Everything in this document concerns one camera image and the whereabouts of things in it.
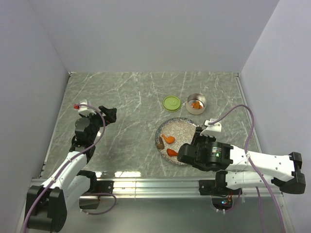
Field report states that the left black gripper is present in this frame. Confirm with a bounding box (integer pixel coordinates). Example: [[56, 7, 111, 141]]
[[81, 105, 117, 142]]

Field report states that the orange drumstick toy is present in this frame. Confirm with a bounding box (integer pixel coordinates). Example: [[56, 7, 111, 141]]
[[166, 149, 178, 157]]

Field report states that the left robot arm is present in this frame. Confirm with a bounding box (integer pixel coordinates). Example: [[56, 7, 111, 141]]
[[22, 101, 117, 233]]

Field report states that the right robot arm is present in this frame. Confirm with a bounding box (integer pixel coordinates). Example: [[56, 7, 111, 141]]
[[177, 127, 306, 197]]

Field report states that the beige metal lunch container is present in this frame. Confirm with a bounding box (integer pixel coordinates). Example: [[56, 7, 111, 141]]
[[186, 93, 207, 115]]

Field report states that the speckled ceramic plate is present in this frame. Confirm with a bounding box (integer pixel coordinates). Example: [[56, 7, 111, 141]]
[[155, 117, 199, 166]]

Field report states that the orange chicken wing toy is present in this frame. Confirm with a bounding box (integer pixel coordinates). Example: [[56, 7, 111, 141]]
[[162, 135, 175, 144]]

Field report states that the brown green food piece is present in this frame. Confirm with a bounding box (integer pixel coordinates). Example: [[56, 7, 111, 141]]
[[156, 136, 165, 150]]

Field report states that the green round lid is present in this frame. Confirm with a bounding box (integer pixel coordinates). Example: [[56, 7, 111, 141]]
[[162, 95, 181, 112]]

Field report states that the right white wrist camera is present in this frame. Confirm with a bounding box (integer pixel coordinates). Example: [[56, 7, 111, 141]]
[[200, 118, 222, 137]]

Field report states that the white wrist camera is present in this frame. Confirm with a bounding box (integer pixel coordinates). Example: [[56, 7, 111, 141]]
[[200, 118, 222, 137], [73, 100, 96, 117]]

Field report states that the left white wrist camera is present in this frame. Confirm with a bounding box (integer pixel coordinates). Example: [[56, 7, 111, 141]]
[[73, 100, 96, 117]]

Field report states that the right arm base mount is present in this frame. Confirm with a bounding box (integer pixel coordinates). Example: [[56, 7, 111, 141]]
[[198, 169, 241, 212]]

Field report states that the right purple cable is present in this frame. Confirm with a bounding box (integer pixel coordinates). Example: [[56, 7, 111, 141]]
[[210, 104, 286, 233]]

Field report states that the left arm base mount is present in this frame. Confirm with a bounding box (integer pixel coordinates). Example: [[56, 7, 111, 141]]
[[78, 170, 117, 215]]

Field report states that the aluminium frame rail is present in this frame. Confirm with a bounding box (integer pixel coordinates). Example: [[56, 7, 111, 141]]
[[26, 178, 284, 199]]

